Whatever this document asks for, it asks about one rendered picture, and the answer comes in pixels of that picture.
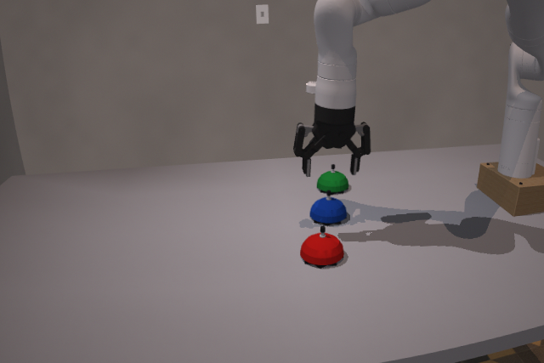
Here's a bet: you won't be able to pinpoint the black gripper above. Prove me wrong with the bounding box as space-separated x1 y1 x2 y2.
293 103 371 177

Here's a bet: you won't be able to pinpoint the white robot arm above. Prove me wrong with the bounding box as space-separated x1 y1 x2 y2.
306 0 544 179

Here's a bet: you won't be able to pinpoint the green service bell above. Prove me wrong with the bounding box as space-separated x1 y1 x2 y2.
317 164 349 195

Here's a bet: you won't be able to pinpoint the blue bell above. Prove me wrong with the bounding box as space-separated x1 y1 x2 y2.
310 190 347 226

